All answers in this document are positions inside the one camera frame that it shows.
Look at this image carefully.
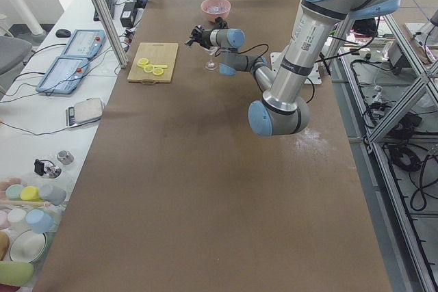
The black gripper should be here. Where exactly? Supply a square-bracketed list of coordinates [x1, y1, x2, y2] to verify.
[189, 25, 211, 47]

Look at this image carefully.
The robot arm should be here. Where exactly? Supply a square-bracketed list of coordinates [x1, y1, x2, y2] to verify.
[186, 0, 401, 137]

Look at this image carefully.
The clear wine glass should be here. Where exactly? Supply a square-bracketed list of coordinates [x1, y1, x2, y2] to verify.
[205, 47, 218, 70]

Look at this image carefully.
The pile of clear ice cubes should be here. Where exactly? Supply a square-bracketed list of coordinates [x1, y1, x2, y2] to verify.
[207, 3, 229, 14]

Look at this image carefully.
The pink bowl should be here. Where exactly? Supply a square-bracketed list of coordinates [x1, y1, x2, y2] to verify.
[201, 0, 231, 23]

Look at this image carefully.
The bamboo cutting board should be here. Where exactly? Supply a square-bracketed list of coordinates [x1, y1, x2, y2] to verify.
[127, 42, 179, 84]

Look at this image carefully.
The lemon slice bottom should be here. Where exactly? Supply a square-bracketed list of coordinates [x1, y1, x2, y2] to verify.
[152, 68, 164, 76]

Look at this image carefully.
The lemon slice middle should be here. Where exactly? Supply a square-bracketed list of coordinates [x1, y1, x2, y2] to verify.
[143, 64, 154, 73]

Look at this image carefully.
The black keyboard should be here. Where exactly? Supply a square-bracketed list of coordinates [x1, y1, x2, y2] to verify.
[93, 0, 115, 21]

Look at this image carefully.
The blue teach pendant far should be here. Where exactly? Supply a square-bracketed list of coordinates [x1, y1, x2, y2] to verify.
[62, 29, 105, 59]

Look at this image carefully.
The blue teach pendant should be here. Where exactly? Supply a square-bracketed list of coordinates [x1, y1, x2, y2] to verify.
[36, 56, 89, 96]
[62, 29, 105, 59]

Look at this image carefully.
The digital kitchen scale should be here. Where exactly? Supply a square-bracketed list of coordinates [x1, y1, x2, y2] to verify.
[66, 98, 104, 127]

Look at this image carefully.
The black computer mouse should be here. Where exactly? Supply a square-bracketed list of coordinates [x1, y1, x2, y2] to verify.
[55, 29, 71, 38]

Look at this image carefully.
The blue teach pendant near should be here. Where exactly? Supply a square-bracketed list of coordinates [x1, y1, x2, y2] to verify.
[36, 56, 89, 96]

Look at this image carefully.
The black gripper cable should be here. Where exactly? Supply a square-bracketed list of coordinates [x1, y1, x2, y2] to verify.
[211, 16, 315, 105]

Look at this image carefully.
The aluminium frame post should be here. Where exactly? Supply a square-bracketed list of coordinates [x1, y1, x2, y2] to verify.
[91, 0, 128, 68]

